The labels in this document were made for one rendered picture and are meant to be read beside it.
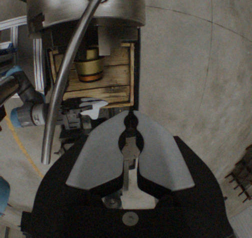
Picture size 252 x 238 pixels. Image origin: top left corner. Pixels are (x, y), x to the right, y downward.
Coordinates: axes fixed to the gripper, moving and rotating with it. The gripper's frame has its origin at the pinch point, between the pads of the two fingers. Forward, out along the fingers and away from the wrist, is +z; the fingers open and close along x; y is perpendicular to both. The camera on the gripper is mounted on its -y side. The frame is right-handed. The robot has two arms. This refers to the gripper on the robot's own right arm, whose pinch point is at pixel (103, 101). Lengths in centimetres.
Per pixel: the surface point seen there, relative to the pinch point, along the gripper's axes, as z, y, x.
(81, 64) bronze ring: -4.9, -13.3, 4.3
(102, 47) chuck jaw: 0.8, -16.9, 2.3
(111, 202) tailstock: -4, 80, 2
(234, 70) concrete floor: 237, 6, -107
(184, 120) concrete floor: 130, 99, -107
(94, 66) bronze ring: -1.7, -12.1, 3.7
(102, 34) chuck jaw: 0.9, -20.5, 2.3
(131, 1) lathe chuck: 6.1, -26.7, 12.7
